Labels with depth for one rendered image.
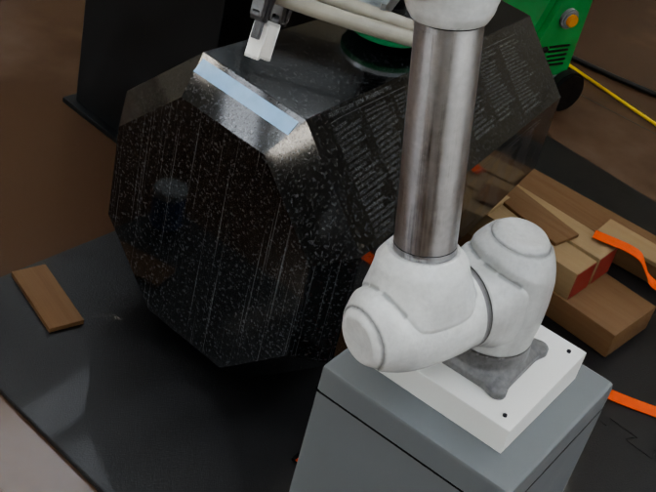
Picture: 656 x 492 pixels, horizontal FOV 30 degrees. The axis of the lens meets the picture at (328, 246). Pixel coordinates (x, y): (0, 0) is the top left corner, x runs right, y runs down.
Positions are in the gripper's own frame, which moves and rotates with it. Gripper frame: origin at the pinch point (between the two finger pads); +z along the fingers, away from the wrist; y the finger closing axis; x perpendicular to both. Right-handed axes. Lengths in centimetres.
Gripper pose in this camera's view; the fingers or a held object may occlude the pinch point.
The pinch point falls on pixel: (262, 41)
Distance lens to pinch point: 227.5
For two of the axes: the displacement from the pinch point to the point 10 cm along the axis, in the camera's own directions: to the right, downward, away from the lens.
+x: -8.4, -3.8, 3.8
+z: -3.1, 9.2, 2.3
